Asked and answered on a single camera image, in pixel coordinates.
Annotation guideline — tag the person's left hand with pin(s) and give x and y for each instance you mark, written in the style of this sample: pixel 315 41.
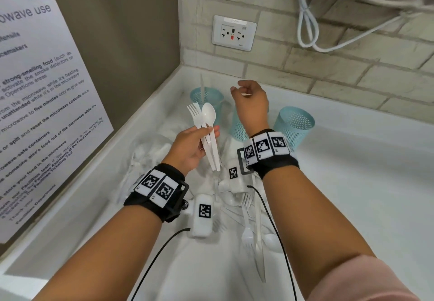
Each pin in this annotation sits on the person's left hand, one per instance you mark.
pixel 186 151

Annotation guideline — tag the person's right hand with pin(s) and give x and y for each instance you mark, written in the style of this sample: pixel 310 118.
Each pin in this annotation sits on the person's right hand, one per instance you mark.
pixel 252 107

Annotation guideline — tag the teal mesh cup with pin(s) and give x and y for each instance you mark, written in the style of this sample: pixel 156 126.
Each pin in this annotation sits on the teal mesh cup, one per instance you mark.
pixel 295 128
pixel 239 128
pixel 218 107

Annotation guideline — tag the white plastic fork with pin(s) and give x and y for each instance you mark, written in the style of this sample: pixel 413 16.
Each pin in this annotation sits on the white plastic fork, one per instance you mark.
pixel 195 111

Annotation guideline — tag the white plastic spoon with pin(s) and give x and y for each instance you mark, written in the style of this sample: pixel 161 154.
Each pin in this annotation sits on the white plastic spoon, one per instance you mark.
pixel 209 114

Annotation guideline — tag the pile of white plastic cutlery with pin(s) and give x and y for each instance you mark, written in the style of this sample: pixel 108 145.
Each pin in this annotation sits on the pile of white plastic cutlery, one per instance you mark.
pixel 257 243

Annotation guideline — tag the person's right forearm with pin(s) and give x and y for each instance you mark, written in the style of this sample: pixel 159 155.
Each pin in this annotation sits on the person's right forearm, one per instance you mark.
pixel 312 229

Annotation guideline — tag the person's left forearm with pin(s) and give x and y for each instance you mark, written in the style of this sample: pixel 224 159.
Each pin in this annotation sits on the person's left forearm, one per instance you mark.
pixel 101 250

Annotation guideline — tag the person's pink right sleeve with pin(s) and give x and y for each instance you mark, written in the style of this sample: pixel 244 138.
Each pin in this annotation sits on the person's pink right sleeve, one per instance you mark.
pixel 356 284

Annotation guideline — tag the clear plastic bag of cutlery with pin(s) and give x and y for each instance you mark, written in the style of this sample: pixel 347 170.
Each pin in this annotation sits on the clear plastic bag of cutlery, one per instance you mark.
pixel 145 155

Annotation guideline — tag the black left wrist band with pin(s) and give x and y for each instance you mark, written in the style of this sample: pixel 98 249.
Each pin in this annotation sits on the black left wrist band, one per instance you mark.
pixel 152 192

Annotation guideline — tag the black wrist band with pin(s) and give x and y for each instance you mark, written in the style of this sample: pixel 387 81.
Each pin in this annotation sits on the black wrist band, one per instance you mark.
pixel 152 192
pixel 271 162

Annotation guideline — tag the black right wrist band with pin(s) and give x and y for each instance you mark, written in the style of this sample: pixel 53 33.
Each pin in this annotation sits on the black right wrist band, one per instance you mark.
pixel 271 162

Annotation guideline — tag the white printed notice poster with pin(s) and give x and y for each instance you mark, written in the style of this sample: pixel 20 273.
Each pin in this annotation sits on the white printed notice poster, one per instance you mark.
pixel 34 74

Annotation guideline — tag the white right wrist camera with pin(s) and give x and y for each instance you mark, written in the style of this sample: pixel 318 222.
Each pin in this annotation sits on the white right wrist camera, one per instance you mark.
pixel 237 184

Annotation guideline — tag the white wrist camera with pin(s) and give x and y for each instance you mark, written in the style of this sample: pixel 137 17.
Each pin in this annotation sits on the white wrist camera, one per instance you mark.
pixel 237 184
pixel 202 223

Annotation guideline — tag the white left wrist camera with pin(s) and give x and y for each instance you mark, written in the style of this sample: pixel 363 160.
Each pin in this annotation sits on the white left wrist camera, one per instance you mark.
pixel 202 223

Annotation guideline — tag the white wall power outlet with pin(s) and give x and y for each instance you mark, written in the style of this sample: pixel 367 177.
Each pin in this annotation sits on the white wall power outlet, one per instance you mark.
pixel 234 33

